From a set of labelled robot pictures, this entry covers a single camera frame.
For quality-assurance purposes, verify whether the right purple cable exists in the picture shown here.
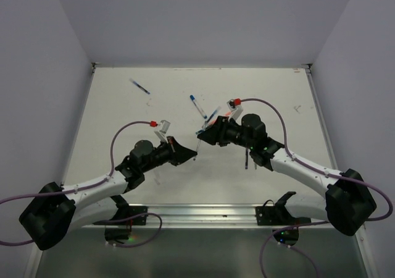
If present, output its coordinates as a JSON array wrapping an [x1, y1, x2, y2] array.
[[259, 98, 393, 278]]

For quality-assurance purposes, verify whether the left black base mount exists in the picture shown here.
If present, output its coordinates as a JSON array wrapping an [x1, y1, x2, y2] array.
[[104, 195, 148, 245]]

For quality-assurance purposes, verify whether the blue cap marker pen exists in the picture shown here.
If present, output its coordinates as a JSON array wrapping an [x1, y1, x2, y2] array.
[[189, 95, 207, 120]]

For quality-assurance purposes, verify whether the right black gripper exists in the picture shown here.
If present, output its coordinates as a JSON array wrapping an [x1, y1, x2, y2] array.
[[197, 114, 254, 150]]

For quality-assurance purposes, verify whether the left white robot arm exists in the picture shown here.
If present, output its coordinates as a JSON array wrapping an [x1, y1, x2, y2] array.
[[19, 136, 197, 250]]

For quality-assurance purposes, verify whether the dark blue grip pen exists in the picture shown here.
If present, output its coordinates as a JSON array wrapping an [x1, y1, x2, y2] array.
[[193, 121, 208, 161]]

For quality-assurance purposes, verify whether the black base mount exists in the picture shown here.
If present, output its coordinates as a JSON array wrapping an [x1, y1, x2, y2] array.
[[255, 192, 312, 246], [104, 195, 148, 245]]

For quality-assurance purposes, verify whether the clear pen cap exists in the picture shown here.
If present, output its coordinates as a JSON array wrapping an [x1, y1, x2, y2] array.
[[153, 171, 160, 185]]

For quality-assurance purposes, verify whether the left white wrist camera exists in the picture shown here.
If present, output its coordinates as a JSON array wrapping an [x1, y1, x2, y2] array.
[[154, 120, 170, 143]]

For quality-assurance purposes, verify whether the blue pen under orange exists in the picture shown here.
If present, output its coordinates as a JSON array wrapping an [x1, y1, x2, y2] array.
[[202, 106, 221, 129]]

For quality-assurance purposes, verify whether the purple cable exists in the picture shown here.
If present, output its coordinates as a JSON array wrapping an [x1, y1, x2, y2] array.
[[0, 120, 164, 248], [259, 98, 393, 278]]

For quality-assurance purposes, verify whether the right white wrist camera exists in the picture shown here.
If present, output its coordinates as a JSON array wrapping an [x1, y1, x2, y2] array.
[[227, 98, 243, 121]]

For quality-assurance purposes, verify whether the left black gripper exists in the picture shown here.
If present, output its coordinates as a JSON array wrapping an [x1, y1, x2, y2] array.
[[141, 135, 196, 173]]

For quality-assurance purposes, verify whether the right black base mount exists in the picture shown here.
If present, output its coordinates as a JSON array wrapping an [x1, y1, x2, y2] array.
[[255, 192, 312, 246]]

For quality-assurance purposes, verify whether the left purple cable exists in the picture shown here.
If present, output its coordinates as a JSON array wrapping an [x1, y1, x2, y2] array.
[[0, 120, 164, 248]]

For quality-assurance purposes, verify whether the blue clear gel pen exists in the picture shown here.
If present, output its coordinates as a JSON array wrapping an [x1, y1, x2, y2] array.
[[129, 78, 151, 95]]

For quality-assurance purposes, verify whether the aluminium front rail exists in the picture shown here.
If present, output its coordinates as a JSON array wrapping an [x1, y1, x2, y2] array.
[[38, 201, 364, 229]]

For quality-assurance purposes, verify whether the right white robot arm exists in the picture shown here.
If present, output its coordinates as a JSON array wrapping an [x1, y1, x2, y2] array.
[[197, 114, 376, 236]]

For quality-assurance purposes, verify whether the orange gel pen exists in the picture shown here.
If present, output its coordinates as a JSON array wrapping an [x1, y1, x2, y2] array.
[[208, 111, 232, 126]]

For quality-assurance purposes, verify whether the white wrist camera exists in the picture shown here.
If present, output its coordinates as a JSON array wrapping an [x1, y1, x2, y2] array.
[[154, 120, 170, 143], [227, 98, 243, 121]]

